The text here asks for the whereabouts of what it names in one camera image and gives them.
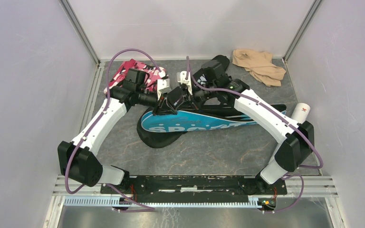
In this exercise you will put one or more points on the blue Sport racket cover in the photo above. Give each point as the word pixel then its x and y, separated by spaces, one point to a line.
pixel 210 117

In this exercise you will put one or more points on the black Crossway racket cover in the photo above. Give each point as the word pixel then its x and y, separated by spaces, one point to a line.
pixel 160 140

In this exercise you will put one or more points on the beige cloth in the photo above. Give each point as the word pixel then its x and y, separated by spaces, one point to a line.
pixel 259 65

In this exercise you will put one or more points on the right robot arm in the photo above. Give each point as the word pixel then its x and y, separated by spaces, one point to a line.
pixel 295 140

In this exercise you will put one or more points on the pink camouflage cloth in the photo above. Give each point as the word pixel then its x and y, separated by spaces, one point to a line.
pixel 151 74

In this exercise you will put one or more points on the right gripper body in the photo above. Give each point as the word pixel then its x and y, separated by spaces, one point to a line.
pixel 199 95

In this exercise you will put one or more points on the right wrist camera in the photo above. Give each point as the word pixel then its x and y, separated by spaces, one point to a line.
pixel 184 78

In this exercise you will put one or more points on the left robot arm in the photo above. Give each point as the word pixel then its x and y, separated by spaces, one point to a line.
pixel 77 158

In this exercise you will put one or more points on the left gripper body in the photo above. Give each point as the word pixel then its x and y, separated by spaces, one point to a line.
pixel 147 99

